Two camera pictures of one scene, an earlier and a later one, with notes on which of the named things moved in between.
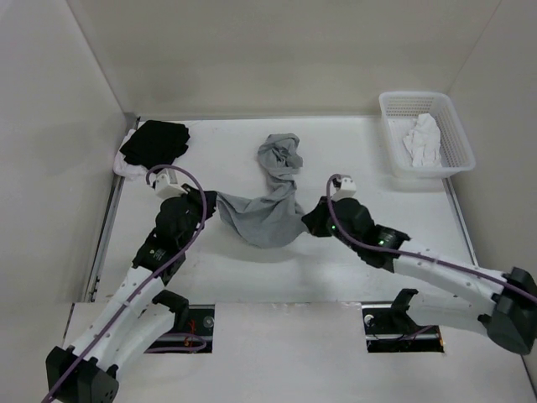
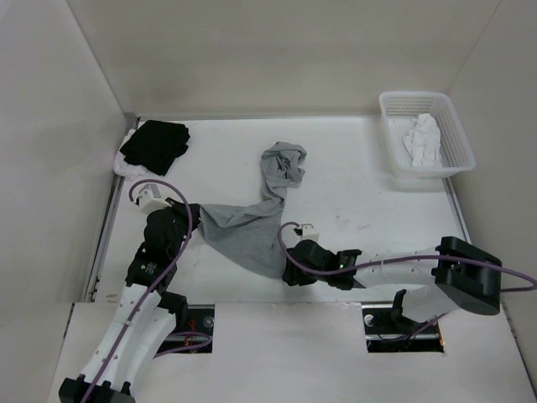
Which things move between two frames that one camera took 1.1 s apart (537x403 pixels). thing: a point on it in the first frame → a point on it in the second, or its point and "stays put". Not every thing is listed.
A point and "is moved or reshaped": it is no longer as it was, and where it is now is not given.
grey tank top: [273, 217] is moved or reshaped
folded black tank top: [156, 143] stays put
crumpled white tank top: [423, 143] stays put
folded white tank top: [123, 169] stays put
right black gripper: [315, 219] → [294, 277]
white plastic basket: [398, 111] stays put
